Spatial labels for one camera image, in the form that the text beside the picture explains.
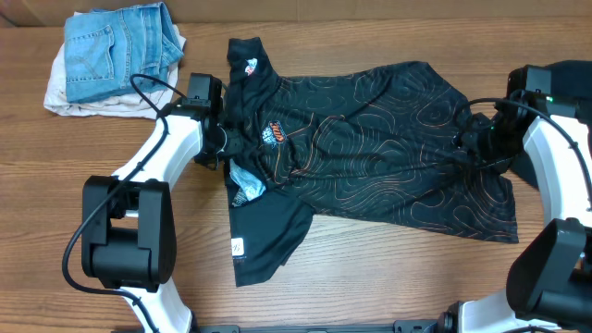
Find folded blue denim jeans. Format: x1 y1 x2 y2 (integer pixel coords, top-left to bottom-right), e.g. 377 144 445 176
64 2 183 104

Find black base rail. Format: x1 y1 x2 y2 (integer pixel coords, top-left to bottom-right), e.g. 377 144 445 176
188 320 440 333

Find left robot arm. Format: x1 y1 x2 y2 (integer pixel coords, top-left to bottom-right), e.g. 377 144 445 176
72 73 228 332

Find folded white cloth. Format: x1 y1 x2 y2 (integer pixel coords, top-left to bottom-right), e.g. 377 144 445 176
43 24 186 119

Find black garment pile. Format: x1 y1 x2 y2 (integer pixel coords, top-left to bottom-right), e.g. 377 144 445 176
508 58 592 191

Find black patterned sports jersey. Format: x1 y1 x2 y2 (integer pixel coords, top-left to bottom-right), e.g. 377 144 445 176
223 38 518 287

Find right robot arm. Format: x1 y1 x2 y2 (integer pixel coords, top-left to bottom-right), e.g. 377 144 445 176
421 60 591 332

